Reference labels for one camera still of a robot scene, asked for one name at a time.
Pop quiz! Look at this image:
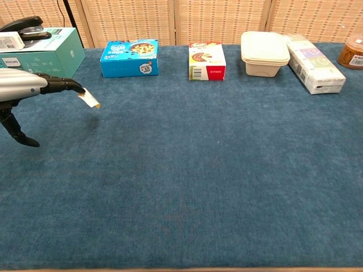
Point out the pastel tissue multipack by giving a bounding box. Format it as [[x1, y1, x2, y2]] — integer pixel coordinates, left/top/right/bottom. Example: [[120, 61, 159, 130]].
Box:
[[285, 34, 347, 95]]

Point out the small white labelled box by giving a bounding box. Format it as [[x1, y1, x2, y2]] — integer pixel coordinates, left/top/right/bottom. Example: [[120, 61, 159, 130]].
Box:
[[0, 31, 26, 53]]

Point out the red white wafer box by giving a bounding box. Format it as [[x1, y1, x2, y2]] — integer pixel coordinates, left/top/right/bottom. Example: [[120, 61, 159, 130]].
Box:
[[188, 41, 227, 82]]

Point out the brown jar with clear lid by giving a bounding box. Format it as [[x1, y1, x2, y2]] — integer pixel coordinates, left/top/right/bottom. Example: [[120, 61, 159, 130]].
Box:
[[336, 33, 363, 70]]

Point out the blue cookie box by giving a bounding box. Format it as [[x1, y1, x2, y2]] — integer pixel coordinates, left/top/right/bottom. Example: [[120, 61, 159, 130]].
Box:
[[99, 39, 159, 79]]

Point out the black stapler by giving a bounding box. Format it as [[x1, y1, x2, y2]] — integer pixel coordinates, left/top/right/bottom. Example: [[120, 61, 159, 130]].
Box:
[[0, 16, 53, 42]]

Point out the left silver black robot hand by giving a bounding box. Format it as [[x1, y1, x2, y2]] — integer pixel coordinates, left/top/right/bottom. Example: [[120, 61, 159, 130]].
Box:
[[0, 69, 86, 148]]

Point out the beige lidded food container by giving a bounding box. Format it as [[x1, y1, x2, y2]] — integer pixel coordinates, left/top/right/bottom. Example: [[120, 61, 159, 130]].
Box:
[[240, 31, 291, 77]]

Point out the blue tablecloth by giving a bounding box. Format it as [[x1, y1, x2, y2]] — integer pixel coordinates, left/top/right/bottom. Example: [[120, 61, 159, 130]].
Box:
[[0, 42, 363, 270]]

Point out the black tripod stand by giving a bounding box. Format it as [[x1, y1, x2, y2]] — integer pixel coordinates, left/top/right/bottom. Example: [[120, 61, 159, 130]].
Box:
[[62, 0, 85, 48]]

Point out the teal Philips box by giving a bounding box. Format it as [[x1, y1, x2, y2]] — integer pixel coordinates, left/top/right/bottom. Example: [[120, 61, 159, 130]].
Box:
[[0, 27, 86, 80]]

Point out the bamboo folding screen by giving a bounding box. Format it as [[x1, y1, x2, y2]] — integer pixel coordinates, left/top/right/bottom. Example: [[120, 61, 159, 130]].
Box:
[[0, 0, 363, 48]]

